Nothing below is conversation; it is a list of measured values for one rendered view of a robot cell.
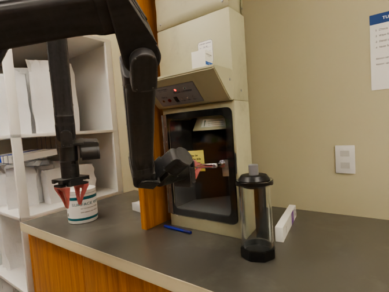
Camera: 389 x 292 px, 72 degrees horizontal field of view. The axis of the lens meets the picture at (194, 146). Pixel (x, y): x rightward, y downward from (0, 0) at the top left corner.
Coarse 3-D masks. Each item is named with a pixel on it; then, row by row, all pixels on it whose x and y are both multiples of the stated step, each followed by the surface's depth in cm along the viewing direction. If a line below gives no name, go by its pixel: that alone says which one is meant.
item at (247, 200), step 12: (240, 192) 77; (252, 192) 74; (264, 192) 75; (240, 204) 78; (252, 204) 75; (264, 204) 75; (240, 216) 79; (252, 216) 75; (264, 216) 75; (252, 228) 75; (264, 228) 75; (252, 240) 76; (264, 240) 75
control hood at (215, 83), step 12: (180, 72) 86; (192, 72) 84; (204, 72) 82; (216, 72) 80; (228, 72) 86; (168, 84) 92; (204, 84) 86; (216, 84) 84; (228, 84) 86; (204, 96) 90; (216, 96) 88; (228, 96) 86; (168, 108) 105
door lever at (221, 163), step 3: (219, 162) 92; (222, 162) 91; (198, 165) 92; (201, 165) 91; (204, 165) 90; (207, 165) 90; (210, 165) 89; (213, 165) 88; (216, 165) 88; (219, 165) 90; (222, 165) 92; (201, 168) 91
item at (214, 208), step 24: (168, 120) 105; (192, 120) 98; (216, 120) 92; (168, 144) 106; (192, 144) 99; (216, 144) 93; (216, 168) 93; (192, 192) 101; (216, 192) 94; (192, 216) 102; (216, 216) 95
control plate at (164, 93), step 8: (160, 88) 95; (168, 88) 93; (176, 88) 92; (192, 88) 89; (160, 96) 99; (168, 96) 97; (176, 96) 95; (184, 96) 94; (200, 96) 91; (168, 104) 101; (176, 104) 99
